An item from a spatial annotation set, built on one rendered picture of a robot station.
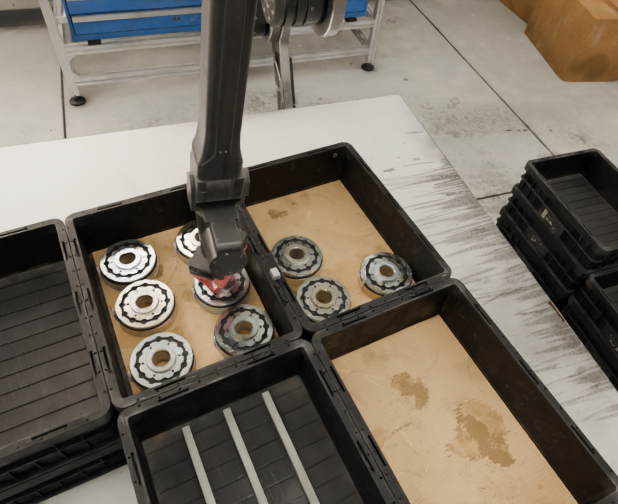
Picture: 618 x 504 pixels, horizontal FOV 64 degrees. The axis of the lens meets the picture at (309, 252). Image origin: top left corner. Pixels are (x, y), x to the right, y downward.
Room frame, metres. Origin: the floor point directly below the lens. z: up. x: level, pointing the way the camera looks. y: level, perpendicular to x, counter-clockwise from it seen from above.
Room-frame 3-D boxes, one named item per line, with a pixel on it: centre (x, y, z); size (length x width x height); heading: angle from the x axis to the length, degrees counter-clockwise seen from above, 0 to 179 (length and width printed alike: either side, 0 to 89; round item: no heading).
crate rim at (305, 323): (0.63, -0.03, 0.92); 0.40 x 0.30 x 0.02; 32
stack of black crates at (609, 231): (1.20, -0.89, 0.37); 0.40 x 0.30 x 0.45; 24
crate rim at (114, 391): (0.48, 0.22, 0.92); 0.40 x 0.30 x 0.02; 32
